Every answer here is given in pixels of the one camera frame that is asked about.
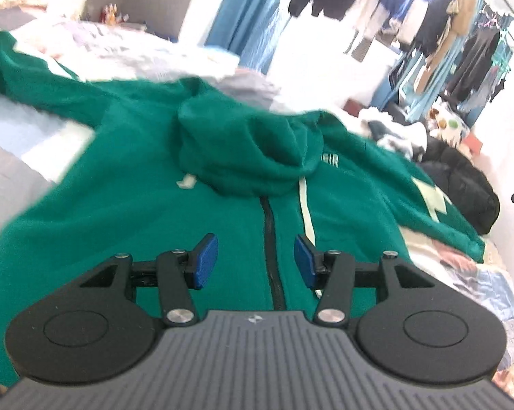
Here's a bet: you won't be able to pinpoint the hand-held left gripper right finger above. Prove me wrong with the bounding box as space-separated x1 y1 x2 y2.
294 234 435 326

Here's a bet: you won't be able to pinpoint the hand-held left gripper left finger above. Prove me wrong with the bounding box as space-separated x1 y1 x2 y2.
79 233 219 326

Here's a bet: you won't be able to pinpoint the green zip hoodie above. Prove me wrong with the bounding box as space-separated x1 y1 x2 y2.
0 32 486 389

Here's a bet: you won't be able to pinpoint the black down jacket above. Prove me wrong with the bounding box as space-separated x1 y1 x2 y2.
419 139 500 235

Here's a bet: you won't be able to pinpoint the pink box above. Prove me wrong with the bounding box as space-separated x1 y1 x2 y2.
462 134 484 154

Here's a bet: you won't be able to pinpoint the patchwork checked quilt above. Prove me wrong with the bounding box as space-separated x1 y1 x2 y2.
0 6 514 400

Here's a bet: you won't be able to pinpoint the white fleece garment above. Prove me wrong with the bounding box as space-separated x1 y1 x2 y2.
359 107 429 163

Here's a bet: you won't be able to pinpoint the light blue hanging dress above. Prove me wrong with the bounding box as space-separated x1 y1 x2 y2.
400 38 463 120

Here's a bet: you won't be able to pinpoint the dark hanging garments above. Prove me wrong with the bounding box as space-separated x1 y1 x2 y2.
447 26 501 99

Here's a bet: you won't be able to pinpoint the teal clip hanger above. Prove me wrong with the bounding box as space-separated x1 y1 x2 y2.
492 30 514 73

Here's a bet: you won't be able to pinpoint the tan hanging coat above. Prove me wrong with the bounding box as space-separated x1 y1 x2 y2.
415 0 480 90

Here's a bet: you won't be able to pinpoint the black hanging jacket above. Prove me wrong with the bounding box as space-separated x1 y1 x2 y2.
411 0 458 56

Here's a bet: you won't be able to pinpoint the light blue striped cloth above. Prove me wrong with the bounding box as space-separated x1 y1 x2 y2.
240 4 292 75

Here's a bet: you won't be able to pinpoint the black white striped garment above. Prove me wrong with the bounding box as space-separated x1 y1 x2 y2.
351 32 374 63

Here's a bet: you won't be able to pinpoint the blue and white jacket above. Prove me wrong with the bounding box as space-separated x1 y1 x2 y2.
381 0 429 43

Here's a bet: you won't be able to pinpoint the beige hanging jacket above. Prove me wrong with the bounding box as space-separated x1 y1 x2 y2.
355 0 386 39

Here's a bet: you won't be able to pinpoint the blue curtain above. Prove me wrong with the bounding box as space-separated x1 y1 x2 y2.
206 0 289 73

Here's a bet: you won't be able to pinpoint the cluster of cosmetic bottles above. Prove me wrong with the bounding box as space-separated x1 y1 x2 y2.
100 3 127 24

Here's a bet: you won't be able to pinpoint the grey tall cabinet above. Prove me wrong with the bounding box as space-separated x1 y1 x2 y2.
83 0 206 43

